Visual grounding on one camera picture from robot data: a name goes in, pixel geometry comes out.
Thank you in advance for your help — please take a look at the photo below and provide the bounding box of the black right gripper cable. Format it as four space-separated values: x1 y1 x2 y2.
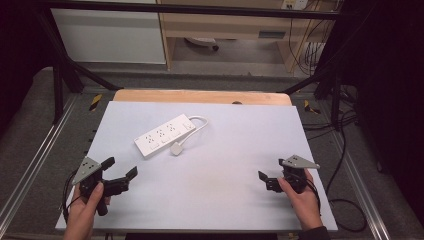
300 178 323 214

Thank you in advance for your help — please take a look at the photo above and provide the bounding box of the white power strip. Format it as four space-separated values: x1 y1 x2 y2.
133 113 197 159

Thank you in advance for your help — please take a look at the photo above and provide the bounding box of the chair base with caster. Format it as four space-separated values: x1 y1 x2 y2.
184 36 220 52

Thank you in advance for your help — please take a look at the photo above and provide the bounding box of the black metal frame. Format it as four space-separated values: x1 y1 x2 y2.
34 0 346 126

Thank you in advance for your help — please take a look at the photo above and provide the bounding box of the bundle of black cables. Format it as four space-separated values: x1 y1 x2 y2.
288 0 338 77

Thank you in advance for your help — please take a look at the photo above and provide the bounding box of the yellow black floor tape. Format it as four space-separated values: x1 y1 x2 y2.
303 99 322 115
88 93 103 112

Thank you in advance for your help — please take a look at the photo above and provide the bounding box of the white cabinet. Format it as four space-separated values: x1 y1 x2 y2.
50 0 167 65

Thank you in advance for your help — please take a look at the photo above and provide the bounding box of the white power strip cable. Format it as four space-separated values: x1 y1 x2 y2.
179 115 210 148

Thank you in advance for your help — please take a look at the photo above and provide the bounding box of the person's right hand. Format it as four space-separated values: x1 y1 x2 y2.
276 168 325 232

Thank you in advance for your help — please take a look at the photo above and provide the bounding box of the long black floor cable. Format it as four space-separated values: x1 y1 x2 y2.
301 109 368 234

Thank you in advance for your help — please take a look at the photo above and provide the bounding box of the white wall socket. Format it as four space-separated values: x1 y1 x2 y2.
281 0 310 11

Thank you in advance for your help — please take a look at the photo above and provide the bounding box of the person's dark right sleeve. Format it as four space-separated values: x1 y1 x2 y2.
297 225 332 240

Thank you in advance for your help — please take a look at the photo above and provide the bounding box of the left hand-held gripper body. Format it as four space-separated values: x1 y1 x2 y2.
71 156 131 217

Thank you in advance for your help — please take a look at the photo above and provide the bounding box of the person's left hand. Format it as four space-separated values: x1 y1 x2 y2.
63 181 112 240

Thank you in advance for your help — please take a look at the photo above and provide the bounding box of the wooden table board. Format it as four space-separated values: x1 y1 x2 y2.
112 88 293 107

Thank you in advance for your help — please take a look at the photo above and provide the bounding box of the light wooden desk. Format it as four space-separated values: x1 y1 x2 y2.
156 0 336 73

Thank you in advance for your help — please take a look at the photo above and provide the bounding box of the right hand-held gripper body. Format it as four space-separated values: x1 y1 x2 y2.
265 154 321 195

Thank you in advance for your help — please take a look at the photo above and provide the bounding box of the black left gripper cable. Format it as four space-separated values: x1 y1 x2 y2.
62 169 83 224

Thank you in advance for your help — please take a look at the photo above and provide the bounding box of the white plug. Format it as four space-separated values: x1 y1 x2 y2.
169 141 185 156

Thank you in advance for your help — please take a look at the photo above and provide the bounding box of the aluminium floor rail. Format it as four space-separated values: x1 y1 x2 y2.
0 95 78 229
328 131 392 240

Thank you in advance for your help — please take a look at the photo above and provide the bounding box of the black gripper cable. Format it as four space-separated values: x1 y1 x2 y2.
62 169 83 224
300 178 323 214

